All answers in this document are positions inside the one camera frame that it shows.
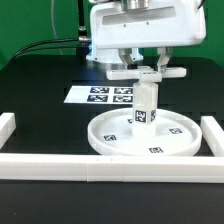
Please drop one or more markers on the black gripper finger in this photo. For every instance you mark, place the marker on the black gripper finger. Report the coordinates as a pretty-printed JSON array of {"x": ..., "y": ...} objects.
[
  {"x": 125, "y": 56},
  {"x": 165, "y": 54}
]

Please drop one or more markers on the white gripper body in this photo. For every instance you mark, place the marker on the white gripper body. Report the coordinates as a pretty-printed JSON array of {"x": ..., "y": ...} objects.
[{"x": 165, "y": 23}]

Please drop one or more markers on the white cross-shaped table base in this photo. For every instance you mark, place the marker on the white cross-shaped table base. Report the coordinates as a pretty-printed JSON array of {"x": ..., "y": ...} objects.
[{"x": 146, "y": 74}]

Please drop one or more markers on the white round table top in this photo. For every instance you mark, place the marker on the white round table top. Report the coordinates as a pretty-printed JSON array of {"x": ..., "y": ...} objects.
[{"x": 110, "y": 133}]

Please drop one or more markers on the sheet of fiducial markers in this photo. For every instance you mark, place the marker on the sheet of fiducial markers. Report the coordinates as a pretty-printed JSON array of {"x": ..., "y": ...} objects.
[{"x": 100, "y": 95}]

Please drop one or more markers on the white right fence rail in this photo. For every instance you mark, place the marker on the white right fence rail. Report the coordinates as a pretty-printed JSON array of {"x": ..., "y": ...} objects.
[{"x": 213, "y": 135}]

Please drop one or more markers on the white fence rail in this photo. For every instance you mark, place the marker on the white fence rail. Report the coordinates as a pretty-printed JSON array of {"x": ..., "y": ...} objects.
[
  {"x": 93, "y": 168},
  {"x": 213, "y": 135},
  {"x": 7, "y": 127}
]

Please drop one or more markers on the white front fence rail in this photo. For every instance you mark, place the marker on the white front fence rail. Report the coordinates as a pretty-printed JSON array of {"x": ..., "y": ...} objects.
[{"x": 93, "y": 168}]

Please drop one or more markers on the white left fence rail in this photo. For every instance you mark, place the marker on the white left fence rail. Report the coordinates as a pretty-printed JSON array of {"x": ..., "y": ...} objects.
[{"x": 7, "y": 127}]

